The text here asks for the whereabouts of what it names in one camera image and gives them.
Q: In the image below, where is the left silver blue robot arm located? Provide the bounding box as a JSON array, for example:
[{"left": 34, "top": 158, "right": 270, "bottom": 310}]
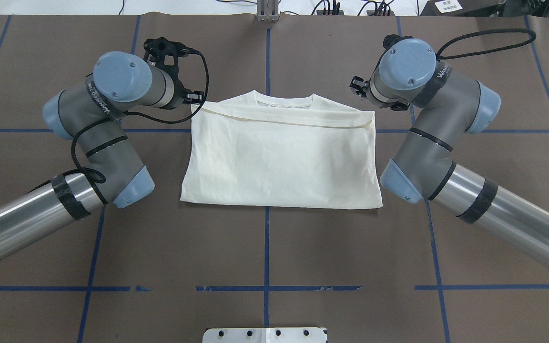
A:
[{"left": 0, "top": 37, "right": 208, "bottom": 261}]

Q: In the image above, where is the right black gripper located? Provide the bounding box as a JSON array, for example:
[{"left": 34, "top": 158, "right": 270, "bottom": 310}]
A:
[{"left": 349, "top": 76, "right": 409, "bottom": 111}]

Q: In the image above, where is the cream long-sleeve cat shirt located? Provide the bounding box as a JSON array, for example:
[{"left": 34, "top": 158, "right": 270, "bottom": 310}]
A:
[{"left": 180, "top": 91, "right": 383, "bottom": 209}]

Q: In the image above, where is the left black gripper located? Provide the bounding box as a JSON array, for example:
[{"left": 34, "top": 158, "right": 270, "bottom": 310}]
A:
[{"left": 143, "top": 37, "right": 205, "bottom": 106}]

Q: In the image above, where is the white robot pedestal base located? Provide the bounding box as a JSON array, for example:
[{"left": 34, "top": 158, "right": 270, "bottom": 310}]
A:
[{"left": 202, "top": 326, "right": 328, "bottom": 343}]

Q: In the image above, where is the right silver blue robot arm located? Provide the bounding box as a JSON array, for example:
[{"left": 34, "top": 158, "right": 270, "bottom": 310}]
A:
[{"left": 349, "top": 33, "right": 549, "bottom": 268}]

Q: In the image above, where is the aluminium frame post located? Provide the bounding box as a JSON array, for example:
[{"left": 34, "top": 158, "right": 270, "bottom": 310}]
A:
[{"left": 255, "top": 0, "right": 280, "bottom": 22}]

